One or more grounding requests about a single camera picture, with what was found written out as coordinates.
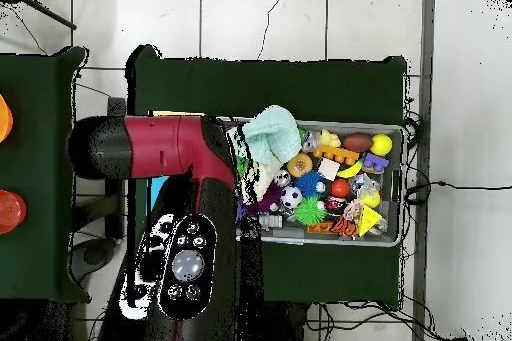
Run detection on orange tiger plush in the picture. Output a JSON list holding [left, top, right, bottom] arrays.
[[329, 214, 360, 238]]

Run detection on black power cable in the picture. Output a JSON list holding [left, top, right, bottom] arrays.
[[405, 180, 512, 203]]

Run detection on dark green tablecloth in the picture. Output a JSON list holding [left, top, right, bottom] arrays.
[[0, 45, 91, 304], [125, 44, 409, 312]]

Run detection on black metal rod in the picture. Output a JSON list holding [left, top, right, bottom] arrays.
[[0, 0, 78, 31]]

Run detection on red plastic cup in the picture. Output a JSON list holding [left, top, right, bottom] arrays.
[[0, 189, 28, 235]]

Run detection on shallow mesh bin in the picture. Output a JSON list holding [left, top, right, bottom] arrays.
[[223, 115, 408, 248]]

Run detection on blue spiky toy with eyes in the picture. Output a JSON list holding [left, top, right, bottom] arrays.
[[293, 170, 327, 198]]

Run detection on orange plastic cup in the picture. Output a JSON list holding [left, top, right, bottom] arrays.
[[0, 92, 14, 144]]

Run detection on green spiky ball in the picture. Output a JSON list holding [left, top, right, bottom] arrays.
[[293, 195, 327, 226]]

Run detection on yellow ball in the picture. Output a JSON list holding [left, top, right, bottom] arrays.
[[369, 133, 394, 157]]

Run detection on cream knitted cloth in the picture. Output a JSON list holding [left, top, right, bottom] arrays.
[[239, 156, 283, 204]]

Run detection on black and white soccer ball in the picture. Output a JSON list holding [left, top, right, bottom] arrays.
[[279, 185, 304, 210]]

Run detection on wooden box with three holes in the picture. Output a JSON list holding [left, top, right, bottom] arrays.
[[145, 109, 207, 238]]

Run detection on light blue knitted cloth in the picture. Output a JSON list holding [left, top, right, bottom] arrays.
[[241, 104, 303, 166]]

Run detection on orange-red ball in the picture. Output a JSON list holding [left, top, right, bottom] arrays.
[[329, 177, 352, 199]]

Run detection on yellow cheese wedge toy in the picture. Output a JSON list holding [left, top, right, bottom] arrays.
[[357, 204, 384, 238]]

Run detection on yellow toy banana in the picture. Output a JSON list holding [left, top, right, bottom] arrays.
[[336, 158, 364, 179]]

